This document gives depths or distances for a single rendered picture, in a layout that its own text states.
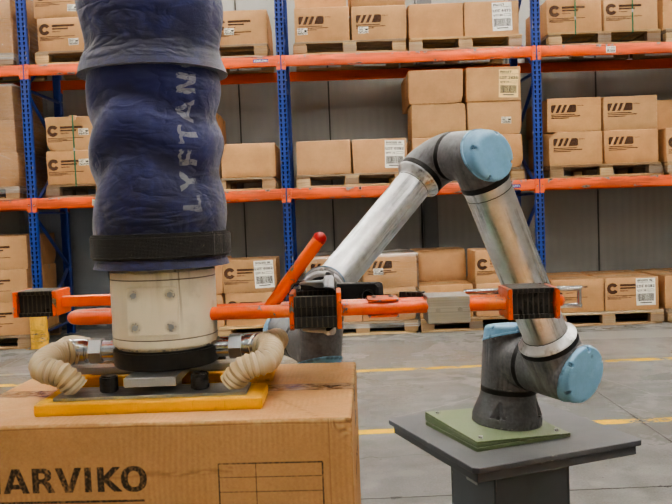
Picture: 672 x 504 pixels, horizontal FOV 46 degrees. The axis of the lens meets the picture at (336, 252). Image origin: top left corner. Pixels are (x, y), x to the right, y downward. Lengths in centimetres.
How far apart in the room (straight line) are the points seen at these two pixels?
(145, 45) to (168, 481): 64
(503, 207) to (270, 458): 92
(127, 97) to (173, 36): 11
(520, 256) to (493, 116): 683
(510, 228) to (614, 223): 854
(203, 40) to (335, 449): 65
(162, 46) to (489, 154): 83
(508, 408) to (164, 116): 130
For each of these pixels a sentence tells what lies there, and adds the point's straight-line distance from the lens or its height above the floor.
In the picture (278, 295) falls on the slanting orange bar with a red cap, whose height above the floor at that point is 123.
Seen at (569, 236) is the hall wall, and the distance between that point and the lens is 1019.
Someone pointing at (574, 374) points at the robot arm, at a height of 95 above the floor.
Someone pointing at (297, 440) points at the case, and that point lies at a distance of 113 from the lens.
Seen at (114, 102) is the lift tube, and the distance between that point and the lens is 125.
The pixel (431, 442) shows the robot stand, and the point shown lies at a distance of 213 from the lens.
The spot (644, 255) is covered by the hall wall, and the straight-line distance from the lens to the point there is 1052.
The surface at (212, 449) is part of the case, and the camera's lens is 115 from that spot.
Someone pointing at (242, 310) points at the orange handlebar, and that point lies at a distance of 128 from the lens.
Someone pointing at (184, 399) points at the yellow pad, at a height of 110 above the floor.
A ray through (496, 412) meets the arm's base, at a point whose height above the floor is 81.
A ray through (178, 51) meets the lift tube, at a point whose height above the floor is 162.
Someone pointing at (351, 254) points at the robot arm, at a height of 127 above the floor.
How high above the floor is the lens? 137
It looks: 3 degrees down
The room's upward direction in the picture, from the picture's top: 2 degrees counter-clockwise
